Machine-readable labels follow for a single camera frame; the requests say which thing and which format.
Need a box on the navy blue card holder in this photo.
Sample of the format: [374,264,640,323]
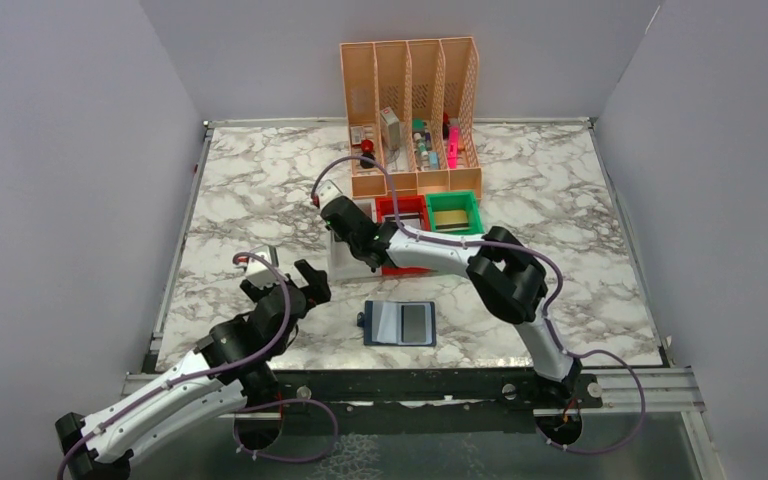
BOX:
[356,300,437,347]

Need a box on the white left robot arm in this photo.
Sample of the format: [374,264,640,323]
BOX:
[55,254,331,479]

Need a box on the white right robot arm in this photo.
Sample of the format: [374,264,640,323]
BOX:
[312,194,581,407]

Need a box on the silver card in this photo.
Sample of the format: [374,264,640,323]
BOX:
[382,213,423,229]

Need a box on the gold card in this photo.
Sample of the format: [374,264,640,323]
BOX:
[433,209,470,232]

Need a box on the white plastic bin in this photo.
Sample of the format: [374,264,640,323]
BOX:
[325,203,381,281]

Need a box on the red plastic bin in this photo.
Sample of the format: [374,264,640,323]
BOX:
[372,195,431,276]

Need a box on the red and black stamp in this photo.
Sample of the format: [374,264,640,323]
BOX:
[359,139,376,169]

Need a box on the green plastic bin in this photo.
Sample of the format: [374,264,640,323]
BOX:
[425,190,485,235]

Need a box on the white box in organizer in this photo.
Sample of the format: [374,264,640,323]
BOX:
[379,107,401,151]

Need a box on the pink highlighter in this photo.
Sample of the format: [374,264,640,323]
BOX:
[447,126,460,170]

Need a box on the peach desk file organizer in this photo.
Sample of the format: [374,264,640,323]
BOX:
[339,36,483,199]

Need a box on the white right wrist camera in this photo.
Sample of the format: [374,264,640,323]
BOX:
[312,180,344,210]

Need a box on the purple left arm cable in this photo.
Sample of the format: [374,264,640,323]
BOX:
[57,251,340,480]

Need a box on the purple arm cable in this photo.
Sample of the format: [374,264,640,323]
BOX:
[57,251,340,480]
[309,155,648,458]

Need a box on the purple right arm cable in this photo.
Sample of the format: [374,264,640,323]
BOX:
[309,155,648,458]

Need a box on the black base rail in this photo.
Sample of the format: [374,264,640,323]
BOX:
[232,367,602,440]

